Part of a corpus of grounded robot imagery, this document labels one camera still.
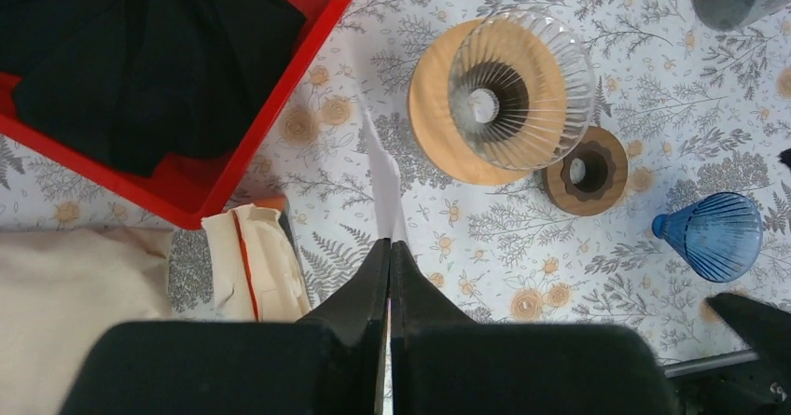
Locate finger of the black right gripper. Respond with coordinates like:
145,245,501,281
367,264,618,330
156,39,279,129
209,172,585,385
705,293,790,394

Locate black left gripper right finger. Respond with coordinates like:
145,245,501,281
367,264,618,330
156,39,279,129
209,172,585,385
390,242,678,414

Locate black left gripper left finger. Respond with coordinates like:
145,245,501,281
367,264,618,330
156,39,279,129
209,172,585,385
62,239,391,414

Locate white paper coffee filter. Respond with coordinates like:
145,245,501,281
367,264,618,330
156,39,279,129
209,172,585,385
363,114,409,242

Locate light wooden dripper ring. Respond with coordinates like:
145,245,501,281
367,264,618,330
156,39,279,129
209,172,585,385
407,19,570,187

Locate clear ribbed glass dripper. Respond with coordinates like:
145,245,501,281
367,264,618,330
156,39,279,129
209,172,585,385
448,9,595,171

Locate blue ribbed glass dripper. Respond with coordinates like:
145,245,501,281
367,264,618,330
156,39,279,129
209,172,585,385
651,192,763,284

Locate orange coffee filter box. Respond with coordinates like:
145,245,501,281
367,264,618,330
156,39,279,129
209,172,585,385
201,196,311,323

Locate red plastic tray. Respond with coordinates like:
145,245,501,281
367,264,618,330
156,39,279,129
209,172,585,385
1,0,352,228

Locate beige cloth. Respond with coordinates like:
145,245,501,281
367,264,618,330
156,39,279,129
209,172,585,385
1,227,173,414

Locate black cloth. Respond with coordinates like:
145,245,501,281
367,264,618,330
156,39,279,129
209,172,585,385
1,0,306,176

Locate dark wooden dripper ring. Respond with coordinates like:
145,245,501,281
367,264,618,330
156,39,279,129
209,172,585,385
541,126,630,218

